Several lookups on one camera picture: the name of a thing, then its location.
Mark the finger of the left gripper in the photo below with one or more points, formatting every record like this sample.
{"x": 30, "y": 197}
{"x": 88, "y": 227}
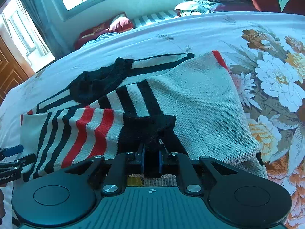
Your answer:
{"x": 11, "y": 171}
{"x": 8, "y": 152}

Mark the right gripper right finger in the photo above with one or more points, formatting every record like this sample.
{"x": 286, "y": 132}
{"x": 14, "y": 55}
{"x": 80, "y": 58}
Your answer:
{"x": 184, "y": 171}

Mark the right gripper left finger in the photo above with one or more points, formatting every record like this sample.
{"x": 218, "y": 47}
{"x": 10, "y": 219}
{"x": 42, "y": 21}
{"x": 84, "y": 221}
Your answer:
{"x": 119, "y": 169}

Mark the red black striped knit sweater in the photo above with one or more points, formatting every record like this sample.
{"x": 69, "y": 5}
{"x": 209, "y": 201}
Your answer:
{"x": 187, "y": 103}

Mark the person's left hand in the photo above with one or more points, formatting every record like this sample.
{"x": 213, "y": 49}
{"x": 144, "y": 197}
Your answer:
{"x": 2, "y": 206}

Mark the brown wooden door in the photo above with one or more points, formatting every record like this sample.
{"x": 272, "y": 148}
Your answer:
{"x": 13, "y": 73}

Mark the white floral bed sheet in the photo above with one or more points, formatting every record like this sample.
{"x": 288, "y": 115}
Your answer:
{"x": 264, "y": 52}

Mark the striped pillow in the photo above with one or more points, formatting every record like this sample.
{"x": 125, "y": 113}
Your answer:
{"x": 146, "y": 20}

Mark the red pillow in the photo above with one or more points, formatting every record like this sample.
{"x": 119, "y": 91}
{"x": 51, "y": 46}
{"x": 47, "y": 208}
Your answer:
{"x": 118, "y": 24}

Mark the blue-grey curtain left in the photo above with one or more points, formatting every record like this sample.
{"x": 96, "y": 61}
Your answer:
{"x": 37, "y": 11}

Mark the pile of folded bedding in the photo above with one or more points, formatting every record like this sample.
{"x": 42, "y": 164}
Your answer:
{"x": 197, "y": 7}

